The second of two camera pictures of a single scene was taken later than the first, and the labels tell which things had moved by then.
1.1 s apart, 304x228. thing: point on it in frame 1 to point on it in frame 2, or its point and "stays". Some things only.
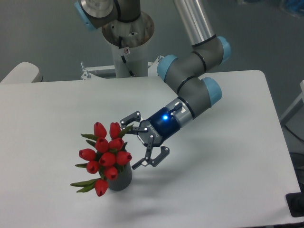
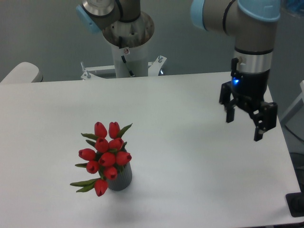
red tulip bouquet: x=107 y=159 stays
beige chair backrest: x=24 y=72 stays
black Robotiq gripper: x=157 y=129 to x=248 y=90
